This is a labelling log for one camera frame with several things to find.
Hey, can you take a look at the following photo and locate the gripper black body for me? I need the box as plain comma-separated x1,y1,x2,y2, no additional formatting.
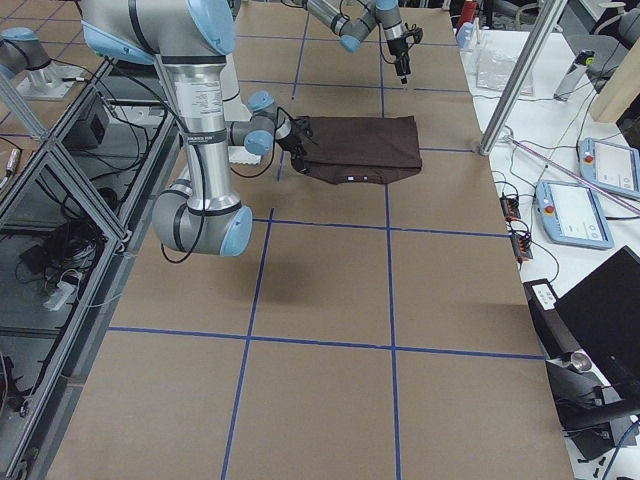
276,116,313,163
387,23,423,76

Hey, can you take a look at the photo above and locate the dark brown t-shirt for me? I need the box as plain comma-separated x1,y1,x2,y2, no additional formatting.
291,116,422,185

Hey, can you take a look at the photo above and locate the third robot arm grey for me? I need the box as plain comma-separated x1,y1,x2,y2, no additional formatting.
1,27,84,101

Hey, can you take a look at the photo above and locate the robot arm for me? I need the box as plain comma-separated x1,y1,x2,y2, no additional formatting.
82,1,312,257
293,0,423,85

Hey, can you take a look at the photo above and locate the red cylinder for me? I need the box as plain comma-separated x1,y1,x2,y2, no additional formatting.
458,0,477,26

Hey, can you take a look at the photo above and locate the clear plastic bag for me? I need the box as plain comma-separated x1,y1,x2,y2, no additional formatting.
476,49,518,92

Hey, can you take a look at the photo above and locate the black power strip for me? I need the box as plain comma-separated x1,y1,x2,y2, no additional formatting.
499,195,533,264

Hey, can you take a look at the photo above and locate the near teach pendant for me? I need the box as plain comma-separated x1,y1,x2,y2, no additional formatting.
535,180,614,250

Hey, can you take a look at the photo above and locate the teach pendant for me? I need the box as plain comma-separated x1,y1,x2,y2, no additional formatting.
578,138,639,200
535,180,614,250

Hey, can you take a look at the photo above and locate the far teach pendant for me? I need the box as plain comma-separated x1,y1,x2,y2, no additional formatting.
578,138,639,200

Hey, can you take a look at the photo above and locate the black monitor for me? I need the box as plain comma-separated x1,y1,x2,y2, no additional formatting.
524,246,639,460

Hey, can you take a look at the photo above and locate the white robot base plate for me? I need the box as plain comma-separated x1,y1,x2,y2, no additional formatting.
228,146,262,166

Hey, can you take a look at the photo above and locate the aluminium camera mast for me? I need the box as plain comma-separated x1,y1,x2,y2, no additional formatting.
478,0,568,156

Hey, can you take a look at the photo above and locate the aluminium frame rack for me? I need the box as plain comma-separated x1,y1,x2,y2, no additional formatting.
1,62,178,479

